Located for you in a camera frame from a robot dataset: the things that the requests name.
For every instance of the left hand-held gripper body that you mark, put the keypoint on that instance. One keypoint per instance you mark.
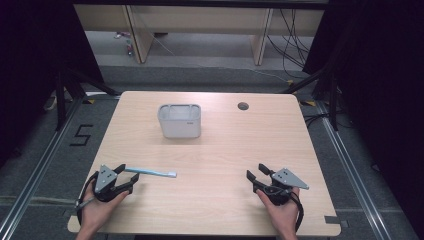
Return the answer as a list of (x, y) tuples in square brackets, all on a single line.
[(105, 183)]

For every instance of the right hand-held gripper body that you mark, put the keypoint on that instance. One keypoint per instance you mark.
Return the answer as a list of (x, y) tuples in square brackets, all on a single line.
[(283, 185)]

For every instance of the light blue toothbrush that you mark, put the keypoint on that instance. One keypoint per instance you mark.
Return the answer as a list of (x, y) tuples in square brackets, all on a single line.
[(151, 172)]

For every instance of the white plastic holder box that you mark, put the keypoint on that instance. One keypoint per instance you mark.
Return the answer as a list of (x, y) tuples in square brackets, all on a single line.
[(180, 120)]

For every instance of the person's right hand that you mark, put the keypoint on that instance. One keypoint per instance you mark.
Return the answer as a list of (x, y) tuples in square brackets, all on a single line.
[(281, 213)]

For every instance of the person's left hand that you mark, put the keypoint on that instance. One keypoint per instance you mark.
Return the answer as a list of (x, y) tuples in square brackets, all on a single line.
[(98, 211)]

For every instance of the black metal stand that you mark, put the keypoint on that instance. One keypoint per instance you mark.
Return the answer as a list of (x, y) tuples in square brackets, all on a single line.
[(325, 90), (66, 96)]

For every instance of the metal floor rail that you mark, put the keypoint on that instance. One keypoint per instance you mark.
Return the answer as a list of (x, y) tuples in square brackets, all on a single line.
[(353, 166), (36, 166)]

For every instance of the wooden bench frame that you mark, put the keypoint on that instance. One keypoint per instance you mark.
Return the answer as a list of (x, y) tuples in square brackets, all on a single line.
[(200, 23)]

